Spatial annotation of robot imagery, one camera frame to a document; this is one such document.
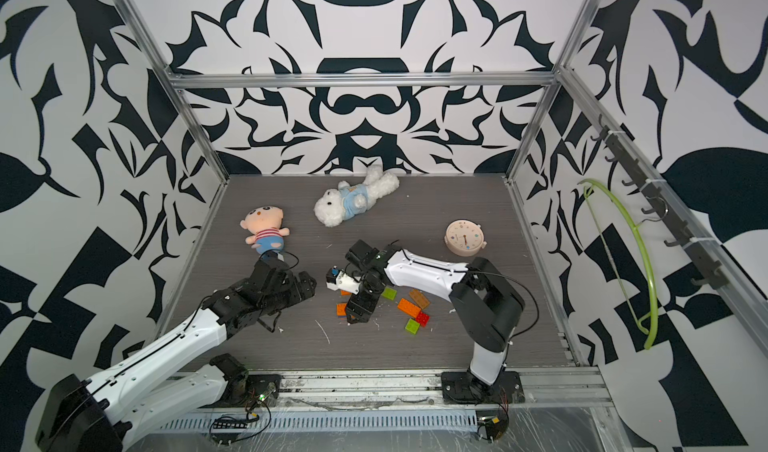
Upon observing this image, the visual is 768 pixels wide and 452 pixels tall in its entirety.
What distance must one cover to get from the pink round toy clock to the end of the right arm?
1.16 feet

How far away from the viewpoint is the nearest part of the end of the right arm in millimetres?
655

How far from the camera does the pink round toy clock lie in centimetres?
100
